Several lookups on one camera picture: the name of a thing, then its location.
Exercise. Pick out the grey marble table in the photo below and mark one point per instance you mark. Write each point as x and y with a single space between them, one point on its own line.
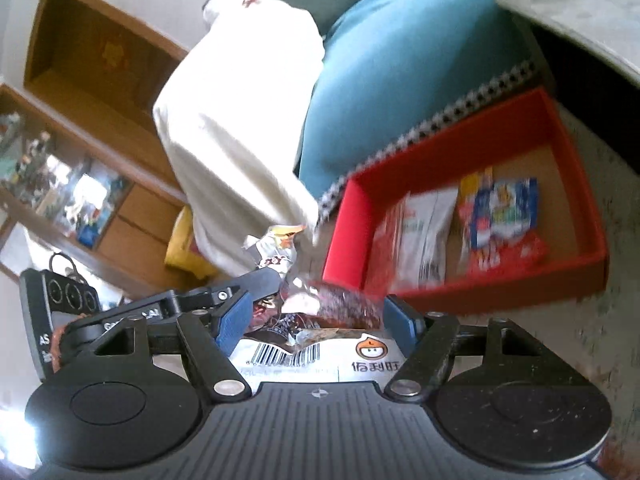
575 5

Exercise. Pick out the white green snack packet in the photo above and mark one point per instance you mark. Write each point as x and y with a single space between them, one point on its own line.
430 230

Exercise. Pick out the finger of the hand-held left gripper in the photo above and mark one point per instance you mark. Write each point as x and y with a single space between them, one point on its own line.
255 282

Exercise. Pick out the wooden cabinet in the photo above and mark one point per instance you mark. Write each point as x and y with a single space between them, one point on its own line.
100 60

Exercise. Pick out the clear packet of dark snacks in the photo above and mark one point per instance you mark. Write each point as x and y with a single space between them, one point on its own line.
345 305

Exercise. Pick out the red cardboard box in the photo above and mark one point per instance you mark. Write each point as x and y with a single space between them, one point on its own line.
500 287

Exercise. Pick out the yellow object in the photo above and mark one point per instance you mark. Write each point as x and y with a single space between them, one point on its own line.
187 255

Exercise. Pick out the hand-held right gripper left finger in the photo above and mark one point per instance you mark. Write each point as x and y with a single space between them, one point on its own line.
232 325

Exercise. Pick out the white blue cartoon packet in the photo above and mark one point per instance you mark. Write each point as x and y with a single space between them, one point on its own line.
505 210

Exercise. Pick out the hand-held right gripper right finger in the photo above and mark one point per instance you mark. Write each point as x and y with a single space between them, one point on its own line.
402 325

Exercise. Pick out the cream white cloth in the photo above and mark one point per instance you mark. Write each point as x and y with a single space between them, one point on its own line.
235 125

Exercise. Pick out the group of shelf figurines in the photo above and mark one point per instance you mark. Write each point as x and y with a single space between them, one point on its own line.
55 185

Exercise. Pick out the white barcode snack packet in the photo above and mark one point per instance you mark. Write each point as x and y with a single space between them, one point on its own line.
320 365

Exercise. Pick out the teal cushion with checked trim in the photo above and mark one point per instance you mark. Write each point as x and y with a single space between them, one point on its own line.
400 75

